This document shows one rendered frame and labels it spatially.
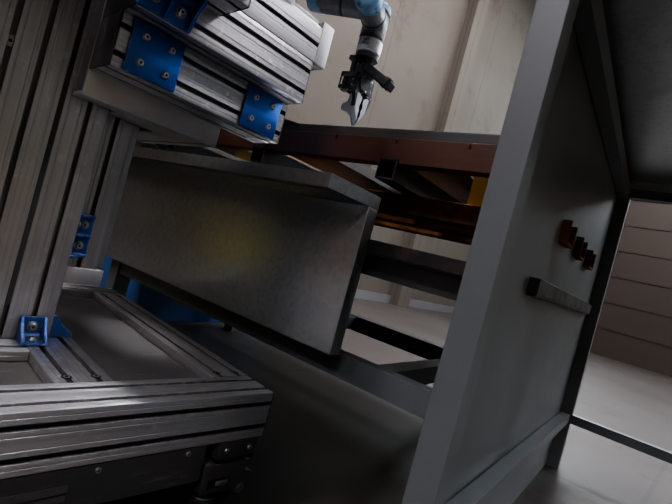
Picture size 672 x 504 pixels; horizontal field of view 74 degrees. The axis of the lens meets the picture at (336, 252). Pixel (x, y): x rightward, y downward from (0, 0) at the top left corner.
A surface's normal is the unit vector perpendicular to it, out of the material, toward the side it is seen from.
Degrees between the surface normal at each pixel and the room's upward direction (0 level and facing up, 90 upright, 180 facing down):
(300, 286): 90
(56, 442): 90
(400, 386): 90
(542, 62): 90
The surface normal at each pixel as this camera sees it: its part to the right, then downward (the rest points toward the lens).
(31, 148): 0.72, 0.19
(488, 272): -0.57, -0.15
